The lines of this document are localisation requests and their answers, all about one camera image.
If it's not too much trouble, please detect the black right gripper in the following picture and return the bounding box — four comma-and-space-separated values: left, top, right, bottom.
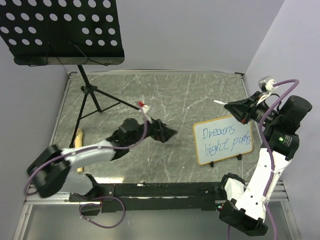
224, 90, 281, 127

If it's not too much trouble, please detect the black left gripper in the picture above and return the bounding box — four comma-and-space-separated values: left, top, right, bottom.
126, 113, 177, 146

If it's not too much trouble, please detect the white marker pen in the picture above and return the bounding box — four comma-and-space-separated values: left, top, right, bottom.
213, 100, 227, 106

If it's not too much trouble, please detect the yellow framed small whiteboard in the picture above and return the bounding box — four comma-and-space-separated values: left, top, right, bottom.
193, 115, 253, 166

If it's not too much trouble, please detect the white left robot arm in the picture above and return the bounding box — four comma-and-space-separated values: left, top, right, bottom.
26, 118, 177, 201

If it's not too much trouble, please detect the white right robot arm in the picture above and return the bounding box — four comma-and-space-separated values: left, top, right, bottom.
218, 91, 313, 237

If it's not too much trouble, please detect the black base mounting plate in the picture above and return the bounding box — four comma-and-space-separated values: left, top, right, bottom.
68, 182, 227, 216

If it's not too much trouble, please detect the wooden rolling pin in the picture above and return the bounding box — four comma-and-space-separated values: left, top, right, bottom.
74, 128, 84, 173

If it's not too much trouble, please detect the black perforated music stand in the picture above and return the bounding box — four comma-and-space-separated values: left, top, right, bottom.
0, 0, 146, 148

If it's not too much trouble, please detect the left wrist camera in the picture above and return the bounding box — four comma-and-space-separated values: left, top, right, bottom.
137, 101, 153, 124

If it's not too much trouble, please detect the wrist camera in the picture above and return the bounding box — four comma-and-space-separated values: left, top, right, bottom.
257, 75, 277, 105
137, 101, 153, 124

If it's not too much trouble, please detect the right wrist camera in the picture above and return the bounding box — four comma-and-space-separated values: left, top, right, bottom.
257, 75, 277, 105

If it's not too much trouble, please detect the wire whiteboard easel stand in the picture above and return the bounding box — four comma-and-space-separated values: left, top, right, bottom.
209, 154, 243, 168

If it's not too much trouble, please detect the aluminium rail frame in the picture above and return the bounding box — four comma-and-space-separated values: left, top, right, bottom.
26, 72, 311, 236

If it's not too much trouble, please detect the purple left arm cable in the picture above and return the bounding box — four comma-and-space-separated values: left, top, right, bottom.
24, 109, 151, 229

